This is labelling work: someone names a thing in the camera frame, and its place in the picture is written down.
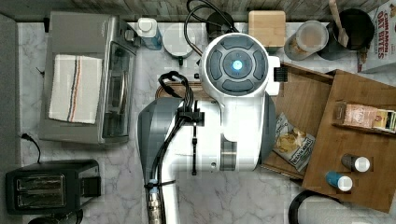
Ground wooden drawer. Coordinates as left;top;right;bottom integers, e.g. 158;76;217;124
262;63;333;179

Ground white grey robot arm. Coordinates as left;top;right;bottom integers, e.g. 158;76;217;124
136;33;280;224

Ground wooden serving tray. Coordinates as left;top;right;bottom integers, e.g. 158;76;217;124
155;81;213;101

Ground white round lidded container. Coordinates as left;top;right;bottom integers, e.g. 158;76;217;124
163;23;193;66

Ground dark grey cup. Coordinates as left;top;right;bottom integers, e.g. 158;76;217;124
205;12;233;42

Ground white-capped clear bottle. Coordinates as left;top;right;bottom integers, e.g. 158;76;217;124
137;18;162;50

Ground chips snack bag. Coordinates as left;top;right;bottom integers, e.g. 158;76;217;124
273;113;315;172

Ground teal box with bamboo lid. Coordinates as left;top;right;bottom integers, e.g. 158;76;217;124
247;10;286;55

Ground striped white dish towel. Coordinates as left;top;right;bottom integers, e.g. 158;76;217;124
49;54;103;124

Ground glass jar with white lid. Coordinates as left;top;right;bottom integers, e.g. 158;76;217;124
284;21;329;61

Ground silver toaster oven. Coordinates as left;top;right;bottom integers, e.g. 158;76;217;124
39;11;137;144

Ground black two-slot toaster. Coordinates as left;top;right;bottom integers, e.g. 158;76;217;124
6;159;101;215

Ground wooden spatula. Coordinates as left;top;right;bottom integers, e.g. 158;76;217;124
329;0;349;48

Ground blue white-capped spice bottle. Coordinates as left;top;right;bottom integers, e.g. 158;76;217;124
325;171;353;191

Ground grey white-capped spice bottle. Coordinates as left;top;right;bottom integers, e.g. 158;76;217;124
341;154;371;173

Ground black utensil holder pot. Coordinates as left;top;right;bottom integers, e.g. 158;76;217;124
318;8;375;61

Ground assorted tea bag boxes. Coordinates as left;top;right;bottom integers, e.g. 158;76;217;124
332;101;395;135

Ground black round object bottom edge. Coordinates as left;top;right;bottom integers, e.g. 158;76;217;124
27;208;84;224

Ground cinnamon oat bites cereal box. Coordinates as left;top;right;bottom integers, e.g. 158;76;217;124
358;0;396;73

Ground wooden cabinet shelf unit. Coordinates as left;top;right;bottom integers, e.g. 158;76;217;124
303;70;396;213

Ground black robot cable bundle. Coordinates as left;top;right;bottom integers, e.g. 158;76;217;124
144;0;240;224

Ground black toaster power cord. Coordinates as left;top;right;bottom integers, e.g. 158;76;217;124
20;133;42;164

